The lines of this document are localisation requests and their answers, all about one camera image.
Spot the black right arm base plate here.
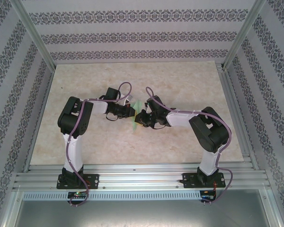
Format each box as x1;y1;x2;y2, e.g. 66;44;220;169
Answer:
182;172;226;189

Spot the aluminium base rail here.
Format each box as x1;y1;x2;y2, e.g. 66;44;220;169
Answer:
13;163;270;192

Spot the small circuit board green light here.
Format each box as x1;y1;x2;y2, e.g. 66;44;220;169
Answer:
68;191;88;199

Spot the green cloth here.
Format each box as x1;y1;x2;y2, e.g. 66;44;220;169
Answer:
131;100;144;131

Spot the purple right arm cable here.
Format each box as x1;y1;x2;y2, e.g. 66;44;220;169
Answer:
145;87;233;205

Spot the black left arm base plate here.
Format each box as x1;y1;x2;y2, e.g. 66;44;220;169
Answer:
58;174;100;190

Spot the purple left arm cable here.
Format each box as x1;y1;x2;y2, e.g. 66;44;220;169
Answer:
65;82;133;209

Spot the aluminium side rail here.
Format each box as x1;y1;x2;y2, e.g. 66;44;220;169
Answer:
23;68;55;172
216;62;260;171

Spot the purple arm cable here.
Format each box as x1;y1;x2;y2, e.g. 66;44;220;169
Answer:
145;87;233;205
65;82;133;209

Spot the grey metal sheet panel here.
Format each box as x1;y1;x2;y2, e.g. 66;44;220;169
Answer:
4;191;282;227

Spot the aluminium frame post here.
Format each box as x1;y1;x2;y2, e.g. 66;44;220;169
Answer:
222;0;270;70
10;0;57;69

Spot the slotted grey cable duct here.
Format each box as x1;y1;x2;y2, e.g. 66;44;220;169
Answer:
22;191;202;201

